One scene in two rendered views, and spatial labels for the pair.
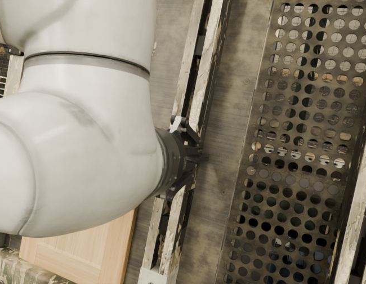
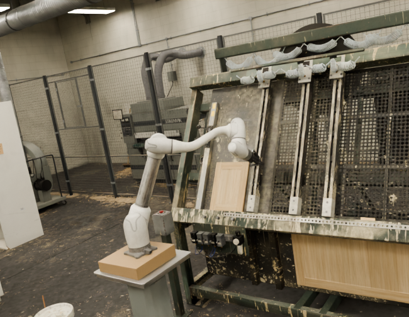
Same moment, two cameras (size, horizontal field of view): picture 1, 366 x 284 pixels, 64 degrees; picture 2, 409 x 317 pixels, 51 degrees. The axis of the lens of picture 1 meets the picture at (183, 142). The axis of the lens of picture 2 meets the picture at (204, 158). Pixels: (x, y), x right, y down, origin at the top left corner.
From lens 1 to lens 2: 277 cm
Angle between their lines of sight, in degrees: 24
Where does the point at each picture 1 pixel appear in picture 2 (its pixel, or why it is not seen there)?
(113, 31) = (241, 134)
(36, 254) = (216, 207)
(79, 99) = (238, 141)
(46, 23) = (235, 134)
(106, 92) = (241, 140)
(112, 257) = (240, 200)
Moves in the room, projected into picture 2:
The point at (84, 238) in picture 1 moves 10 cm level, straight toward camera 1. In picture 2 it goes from (231, 197) to (235, 200)
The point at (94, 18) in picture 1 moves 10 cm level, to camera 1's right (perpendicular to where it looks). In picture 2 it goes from (239, 133) to (253, 131)
